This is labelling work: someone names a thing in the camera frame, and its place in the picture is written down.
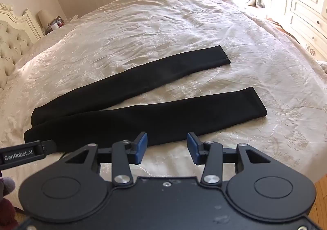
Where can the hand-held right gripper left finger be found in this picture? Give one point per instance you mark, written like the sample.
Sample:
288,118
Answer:
142,148

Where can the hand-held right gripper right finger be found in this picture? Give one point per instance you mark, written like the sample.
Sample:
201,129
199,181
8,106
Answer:
193,149

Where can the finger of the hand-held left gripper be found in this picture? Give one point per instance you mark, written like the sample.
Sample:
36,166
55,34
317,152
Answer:
24,154

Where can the black pants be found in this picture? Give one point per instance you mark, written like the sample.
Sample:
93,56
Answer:
153,122

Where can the person's left forearm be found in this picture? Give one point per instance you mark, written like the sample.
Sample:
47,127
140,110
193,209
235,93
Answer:
7,212

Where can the cream tufted headboard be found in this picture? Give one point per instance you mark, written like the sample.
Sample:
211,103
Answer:
12,40

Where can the cream embroidered bedspread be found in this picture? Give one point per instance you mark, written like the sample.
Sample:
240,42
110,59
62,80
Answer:
153,28

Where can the nightstand with small items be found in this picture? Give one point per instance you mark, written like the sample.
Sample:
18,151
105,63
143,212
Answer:
57,25

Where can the cream table lamp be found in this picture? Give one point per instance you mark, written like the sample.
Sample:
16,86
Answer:
44,17

